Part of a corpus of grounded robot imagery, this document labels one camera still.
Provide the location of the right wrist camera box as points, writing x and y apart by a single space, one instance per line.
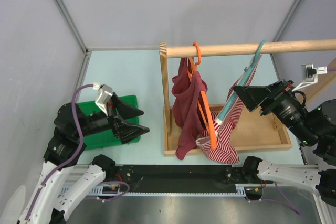
310 75

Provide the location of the white slotted cable duct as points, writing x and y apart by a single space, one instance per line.
111 190

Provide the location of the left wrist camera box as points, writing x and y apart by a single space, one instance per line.
104 95

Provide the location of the orange plastic hanger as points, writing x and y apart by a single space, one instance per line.
202 102

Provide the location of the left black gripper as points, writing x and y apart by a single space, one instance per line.
127 131

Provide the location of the wooden clothes rack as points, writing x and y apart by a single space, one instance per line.
254 133

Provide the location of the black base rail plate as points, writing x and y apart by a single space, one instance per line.
189 176

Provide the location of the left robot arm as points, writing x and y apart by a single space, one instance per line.
48 204

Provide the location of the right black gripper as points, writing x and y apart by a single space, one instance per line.
253 95

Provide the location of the red white striped tank top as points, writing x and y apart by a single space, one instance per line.
225 153

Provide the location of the maroon tank top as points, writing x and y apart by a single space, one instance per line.
187 92

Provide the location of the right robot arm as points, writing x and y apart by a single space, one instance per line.
311 128

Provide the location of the teal plastic hanger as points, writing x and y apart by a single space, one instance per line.
244 80

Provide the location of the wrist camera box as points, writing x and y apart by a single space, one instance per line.
104 95
310 75

